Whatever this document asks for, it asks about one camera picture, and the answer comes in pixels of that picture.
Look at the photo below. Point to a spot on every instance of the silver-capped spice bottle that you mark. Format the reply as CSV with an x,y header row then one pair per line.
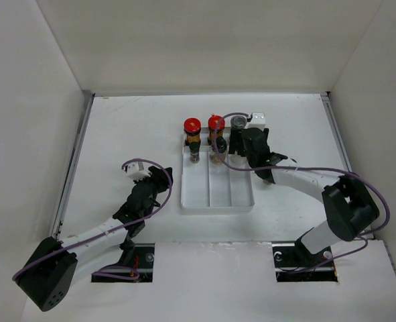
x,y
238,122

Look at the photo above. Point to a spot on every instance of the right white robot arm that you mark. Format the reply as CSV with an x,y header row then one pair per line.
x,y
348,205

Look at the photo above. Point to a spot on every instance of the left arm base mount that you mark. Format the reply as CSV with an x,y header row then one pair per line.
x,y
135,265

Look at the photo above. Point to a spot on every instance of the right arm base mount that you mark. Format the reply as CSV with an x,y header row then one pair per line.
x,y
290,267

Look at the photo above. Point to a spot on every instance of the white compartment organizer tray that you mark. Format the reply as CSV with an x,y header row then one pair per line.
x,y
213,189

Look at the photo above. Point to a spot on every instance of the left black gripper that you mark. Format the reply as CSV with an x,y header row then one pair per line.
x,y
159,178

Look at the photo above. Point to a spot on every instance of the small black-capped spice jar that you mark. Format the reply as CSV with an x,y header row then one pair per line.
x,y
194,148

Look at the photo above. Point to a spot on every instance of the red-capped amber sauce jar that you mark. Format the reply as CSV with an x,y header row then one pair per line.
x,y
192,129

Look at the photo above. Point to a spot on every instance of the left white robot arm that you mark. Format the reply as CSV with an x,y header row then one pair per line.
x,y
50,271

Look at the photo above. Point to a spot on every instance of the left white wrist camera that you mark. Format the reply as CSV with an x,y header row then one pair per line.
x,y
135,170

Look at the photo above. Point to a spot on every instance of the black-capped beige bottle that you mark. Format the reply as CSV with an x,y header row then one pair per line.
x,y
218,150
238,160

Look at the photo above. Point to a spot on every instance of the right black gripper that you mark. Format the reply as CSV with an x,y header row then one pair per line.
x,y
236,136

